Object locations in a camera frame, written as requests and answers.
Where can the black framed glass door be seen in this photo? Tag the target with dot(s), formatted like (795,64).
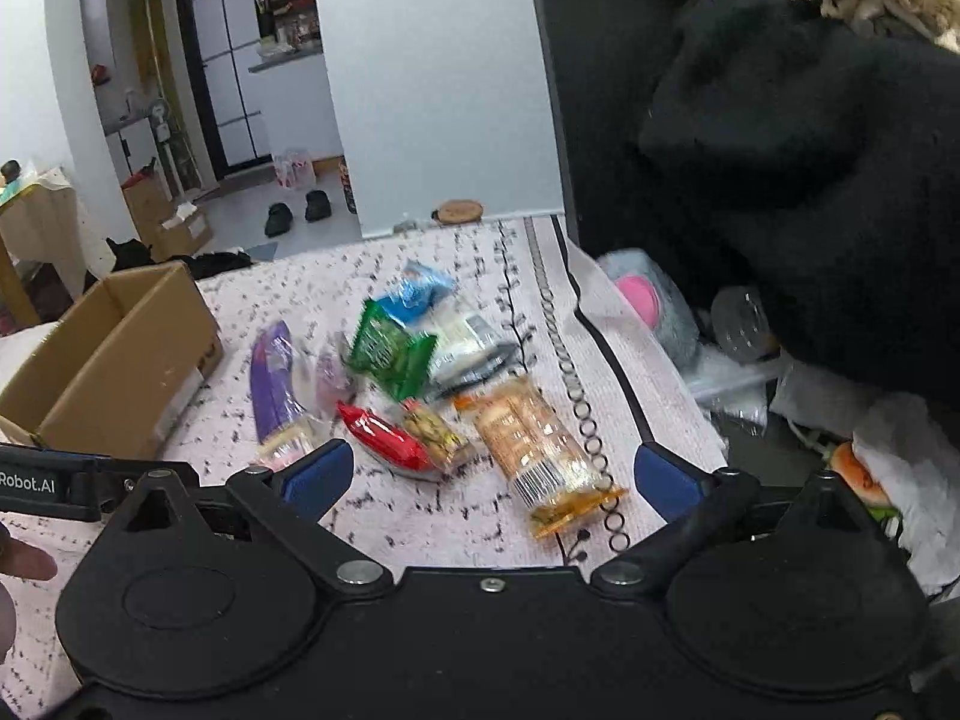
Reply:
(196,90)

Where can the small clear purple packet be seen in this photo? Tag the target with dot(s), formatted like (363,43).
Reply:
(330,382)

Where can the burger toy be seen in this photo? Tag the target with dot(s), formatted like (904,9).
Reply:
(859,476)

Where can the kitchen shelf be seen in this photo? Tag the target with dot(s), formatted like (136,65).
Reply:
(289,7)

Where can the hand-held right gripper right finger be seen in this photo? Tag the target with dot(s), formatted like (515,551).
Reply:
(667,480)

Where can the person's left hand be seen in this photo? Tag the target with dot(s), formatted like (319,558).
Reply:
(26,562)

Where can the wooden jar lid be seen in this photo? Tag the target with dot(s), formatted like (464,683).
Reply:
(459,211)

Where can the white standing fan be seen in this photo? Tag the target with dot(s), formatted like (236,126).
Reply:
(161,135)

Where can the white plastic bag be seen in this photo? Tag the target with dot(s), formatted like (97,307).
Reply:
(915,450)

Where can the grey pink plush toy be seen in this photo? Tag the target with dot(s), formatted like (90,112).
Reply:
(675,315)

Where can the clear nut packet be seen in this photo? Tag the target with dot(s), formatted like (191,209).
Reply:
(435,431)

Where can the clear pink plastic bag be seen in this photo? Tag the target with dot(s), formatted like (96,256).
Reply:
(294,169)

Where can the black fleece blanket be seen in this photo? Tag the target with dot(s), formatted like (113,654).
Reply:
(825,202)

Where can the orange biscuit packet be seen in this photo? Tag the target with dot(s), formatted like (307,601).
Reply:
(525,442)

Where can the clear plastic cup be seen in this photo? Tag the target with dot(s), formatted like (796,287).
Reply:
(742,322)

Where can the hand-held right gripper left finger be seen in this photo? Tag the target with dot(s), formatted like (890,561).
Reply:
(319,474)

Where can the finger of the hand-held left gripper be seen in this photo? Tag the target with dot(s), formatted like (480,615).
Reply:
(112,476)

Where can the black clothes pile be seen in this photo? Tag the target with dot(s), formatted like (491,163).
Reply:
(210,262)

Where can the black slipper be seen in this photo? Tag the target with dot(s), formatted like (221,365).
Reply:
(277,220)
(318,206)

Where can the stacked cardboard boxes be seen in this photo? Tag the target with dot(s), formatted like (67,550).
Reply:
(161,217)

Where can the clear plastic wrap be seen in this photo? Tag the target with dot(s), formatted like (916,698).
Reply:
(735,397)

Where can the white grey snack packet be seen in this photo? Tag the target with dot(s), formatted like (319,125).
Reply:
(465,345)

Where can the red snack packet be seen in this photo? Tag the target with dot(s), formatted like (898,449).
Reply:
(382,439)

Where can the green snack packet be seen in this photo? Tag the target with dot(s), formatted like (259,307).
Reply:
(386,352)

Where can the black sofa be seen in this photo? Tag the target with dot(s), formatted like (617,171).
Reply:
(600,90)

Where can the table with beige cloth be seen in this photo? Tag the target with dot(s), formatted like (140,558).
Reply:
(45,217)

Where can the brown cardboard box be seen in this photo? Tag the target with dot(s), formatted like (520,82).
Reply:
(120,360)

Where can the long purple snack packet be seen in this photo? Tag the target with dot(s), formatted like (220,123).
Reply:
(274,382)

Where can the blue snack packet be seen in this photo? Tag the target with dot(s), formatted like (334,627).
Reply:
(412,292)

